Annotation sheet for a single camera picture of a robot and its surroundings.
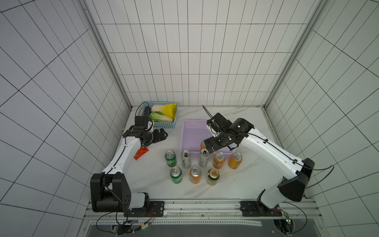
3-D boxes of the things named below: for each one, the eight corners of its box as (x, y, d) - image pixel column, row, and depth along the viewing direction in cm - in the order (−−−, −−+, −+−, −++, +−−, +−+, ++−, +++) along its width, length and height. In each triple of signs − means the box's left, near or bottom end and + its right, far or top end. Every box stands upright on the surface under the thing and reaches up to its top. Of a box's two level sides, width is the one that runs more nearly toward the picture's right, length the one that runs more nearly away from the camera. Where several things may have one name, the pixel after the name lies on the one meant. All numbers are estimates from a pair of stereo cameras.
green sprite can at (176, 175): (171, 183, 82) (169, 177, 74) (172, 173, 86) (170, 166, 78) (182, 184, 83) (181, 177, 74) (182, 173, 86) (181, 166, 78)
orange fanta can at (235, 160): (229, 169, 88) (233, 161, 80) (227, 160, 92) (231, 152, 83) (238, 169, 88) (243, 161, 80) (236, 160, 92) (241, 152, 83)
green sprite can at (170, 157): (166, 167, 88) (164, 159, 80) (167, 158, 92) (165, 150, 84) (176, 167, 88) (175, 159, 80) (177, 158, 92) (175, 150, 84)
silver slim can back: (182, 168, 87) (181, 159, 77) (182, 159, 91) (181, 149, 81) (190, 168, 87) (190, 159, 77) (190, 159, 91) (190, 149, 81)
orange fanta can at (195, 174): (189, 183, 82) (189, 177, 74) (189, 174, 86) (189, 167, 77) (200, 183, 83) (201, 177, 74) (200, 174, 86) (201, 167, 77)
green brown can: (206, 186, 82) (208, 180, 73) (206, 175, 86) (207, 168, 77) (217, 186, 82) (220, 180, 73) (215, 175, 86) (218, 168, 77)
